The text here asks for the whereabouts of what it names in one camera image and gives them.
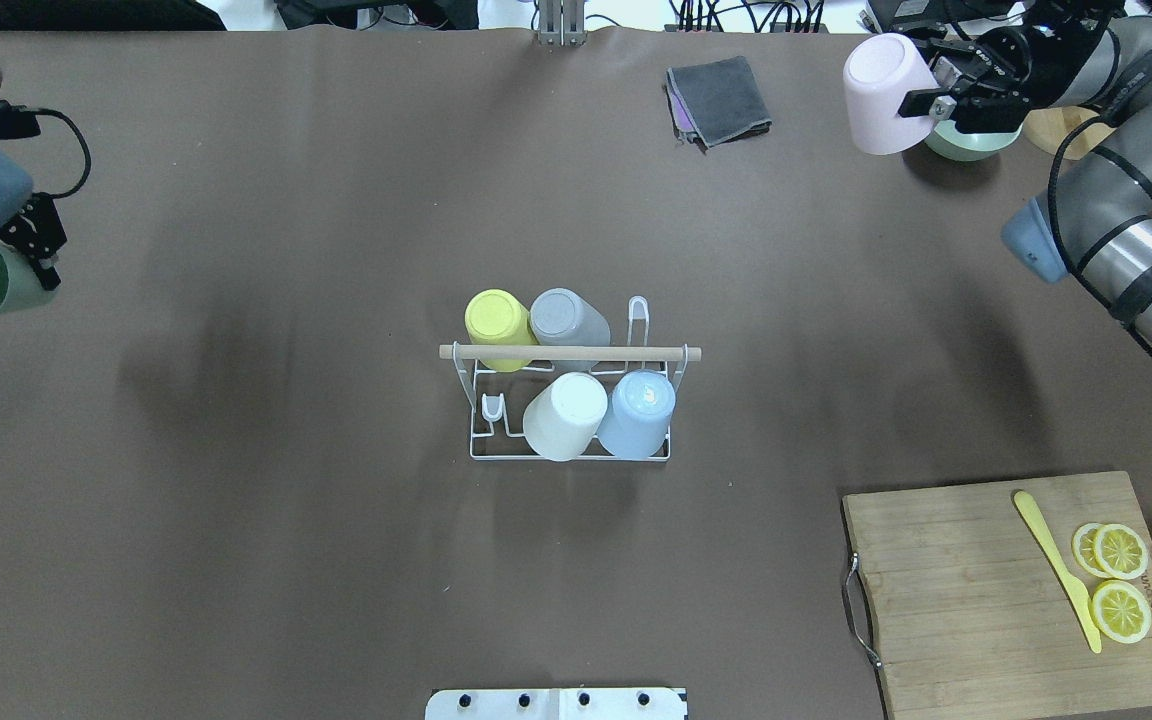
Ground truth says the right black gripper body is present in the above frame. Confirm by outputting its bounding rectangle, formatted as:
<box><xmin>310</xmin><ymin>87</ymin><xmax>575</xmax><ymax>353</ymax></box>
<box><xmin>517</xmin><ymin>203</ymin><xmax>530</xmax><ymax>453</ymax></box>
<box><xmin>931</xmin><ymin>26</ymin><xmax>1097</xmax><ymax>135</ymax></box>

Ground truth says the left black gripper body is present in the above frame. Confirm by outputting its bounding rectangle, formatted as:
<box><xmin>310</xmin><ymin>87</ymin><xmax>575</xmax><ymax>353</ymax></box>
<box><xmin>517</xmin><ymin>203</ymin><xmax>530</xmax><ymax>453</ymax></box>
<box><xmin>0</xmin><ymin>194</ymin><xmax>67</xmax><ymax>262</ymax></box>

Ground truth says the pink plastic cup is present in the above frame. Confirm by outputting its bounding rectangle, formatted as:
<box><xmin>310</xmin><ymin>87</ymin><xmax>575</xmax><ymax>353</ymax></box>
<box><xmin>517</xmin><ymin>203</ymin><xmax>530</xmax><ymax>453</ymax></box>
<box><xmin>844</xmin><ymin>33</ymin><xmax>938</xmax><ymax>156</ymax></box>

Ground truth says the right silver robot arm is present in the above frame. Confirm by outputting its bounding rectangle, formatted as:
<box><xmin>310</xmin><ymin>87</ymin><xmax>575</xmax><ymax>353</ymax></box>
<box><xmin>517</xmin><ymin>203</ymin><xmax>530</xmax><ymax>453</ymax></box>
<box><xmin>899</xmin><ymin>1</ymin><xmax>1152</xmax><ymax>357</ymax></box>

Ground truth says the grey plastic cup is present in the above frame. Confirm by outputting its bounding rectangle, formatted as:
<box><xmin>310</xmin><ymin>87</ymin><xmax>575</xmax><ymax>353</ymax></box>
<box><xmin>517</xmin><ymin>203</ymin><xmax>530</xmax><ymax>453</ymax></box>
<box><xmin>529</xmin><ymin>288</ymin><xmax>611</xmax><ymax>347</ymax></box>

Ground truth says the blue plastic cup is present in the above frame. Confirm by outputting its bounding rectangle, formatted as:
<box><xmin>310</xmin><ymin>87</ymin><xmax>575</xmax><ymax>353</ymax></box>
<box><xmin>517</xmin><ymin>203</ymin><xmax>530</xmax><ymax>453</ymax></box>
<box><xmin>596</xmin><ymin>370</ymin><xmax>676</xmax><ymax>460</ymax></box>

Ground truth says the yellow plastic cup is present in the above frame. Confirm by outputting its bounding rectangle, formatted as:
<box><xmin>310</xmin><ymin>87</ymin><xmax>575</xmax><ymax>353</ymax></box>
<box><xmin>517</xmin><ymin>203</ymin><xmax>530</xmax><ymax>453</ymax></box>
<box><xmin>463</xmin><ymin>290</ymin><xmax>539</xmax><ymax>346</ymax></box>

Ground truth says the white plastic cup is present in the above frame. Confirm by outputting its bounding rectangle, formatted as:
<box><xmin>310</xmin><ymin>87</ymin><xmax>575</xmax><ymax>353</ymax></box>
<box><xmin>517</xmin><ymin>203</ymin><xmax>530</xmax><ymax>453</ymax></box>
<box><xmin>524</xmin><ymin>372</ymin><xmax>608</xmax><ymax>462</ymax></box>

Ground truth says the light green bowl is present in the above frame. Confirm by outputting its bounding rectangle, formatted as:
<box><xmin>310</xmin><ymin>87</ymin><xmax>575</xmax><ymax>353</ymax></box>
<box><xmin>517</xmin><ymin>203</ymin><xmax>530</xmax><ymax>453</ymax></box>
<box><xmin>924</xmin><ymin>120</ymin><xmax>1021</xmax><ymax>161</ymax></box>

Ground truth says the grey folded cloth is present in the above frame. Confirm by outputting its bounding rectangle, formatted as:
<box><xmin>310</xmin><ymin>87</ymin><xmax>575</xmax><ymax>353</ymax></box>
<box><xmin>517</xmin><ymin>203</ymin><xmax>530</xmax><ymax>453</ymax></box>
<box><xmin>664</xmin><ymin>55</ymin><xmax>772</xmax><ymax>149</ymax></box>

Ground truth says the yellow plastic knife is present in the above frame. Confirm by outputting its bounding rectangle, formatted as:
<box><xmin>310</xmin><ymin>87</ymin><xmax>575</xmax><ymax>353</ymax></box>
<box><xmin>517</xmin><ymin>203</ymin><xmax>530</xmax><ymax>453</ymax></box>
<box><xmin>1011</xmin><ymin>488</ymin><xmax>1102</xmax><ymax>653</ymax></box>

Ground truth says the lemon slice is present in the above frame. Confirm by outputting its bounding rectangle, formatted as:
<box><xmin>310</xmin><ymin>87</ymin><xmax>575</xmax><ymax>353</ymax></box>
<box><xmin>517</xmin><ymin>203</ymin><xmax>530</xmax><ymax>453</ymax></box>
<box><xmin>1091</xmin><ymin>579</ymin><xmax>1152</xmax><ymax>644</ymax></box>
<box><xmin>1091</xmin><ymin>523</ymin><xmax>1149</xmax><ymax>582</ymax></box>

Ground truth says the wooden cutting board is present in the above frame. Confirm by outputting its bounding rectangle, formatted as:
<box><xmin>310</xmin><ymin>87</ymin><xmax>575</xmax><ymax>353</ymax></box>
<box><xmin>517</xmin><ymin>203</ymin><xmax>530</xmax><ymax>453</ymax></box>
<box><xmin>842</xmin><ymin>471</ymin><xmax>1152</xmax><ymax>719</ymax></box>

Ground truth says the aluminium frame post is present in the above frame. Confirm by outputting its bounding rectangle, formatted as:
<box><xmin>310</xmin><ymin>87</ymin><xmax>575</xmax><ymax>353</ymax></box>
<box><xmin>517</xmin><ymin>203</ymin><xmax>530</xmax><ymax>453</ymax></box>
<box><xmin>535</xmin><ymin>0</ymin><xmax>588</xmax><ymax>47</ymax></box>

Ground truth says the white wire cup rack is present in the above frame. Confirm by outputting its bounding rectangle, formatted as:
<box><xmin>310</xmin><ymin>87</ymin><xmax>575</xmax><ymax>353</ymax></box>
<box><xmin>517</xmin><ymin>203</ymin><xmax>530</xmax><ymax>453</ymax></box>
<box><xmin>439</xmin><ymin>288</ymin><xmax>702</xmax><ymax>462</ymax></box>

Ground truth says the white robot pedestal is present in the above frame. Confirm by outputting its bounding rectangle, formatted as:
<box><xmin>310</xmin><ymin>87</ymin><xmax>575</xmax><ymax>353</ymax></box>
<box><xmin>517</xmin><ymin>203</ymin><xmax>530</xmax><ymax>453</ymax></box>
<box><xmin>424</xmin><ymin>685</ymin><xmax>689</xmax><ymax>719</ymax></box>

